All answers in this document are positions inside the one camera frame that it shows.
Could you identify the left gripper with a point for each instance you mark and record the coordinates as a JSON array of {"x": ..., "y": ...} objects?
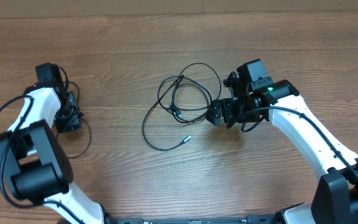
[{"x": 73, "y": 121}]

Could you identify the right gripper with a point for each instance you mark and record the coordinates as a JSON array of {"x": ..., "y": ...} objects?
[{"x": 229, "y": 107}]

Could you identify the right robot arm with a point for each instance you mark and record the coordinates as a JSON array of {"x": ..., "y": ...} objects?
[{"x": 256, "y": 97}]

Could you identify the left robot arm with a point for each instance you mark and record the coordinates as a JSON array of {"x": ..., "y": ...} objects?
[{"x": 34, "y": 169}]

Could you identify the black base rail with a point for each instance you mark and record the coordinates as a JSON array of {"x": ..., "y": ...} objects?
[{"x": 194, "y": 220}]

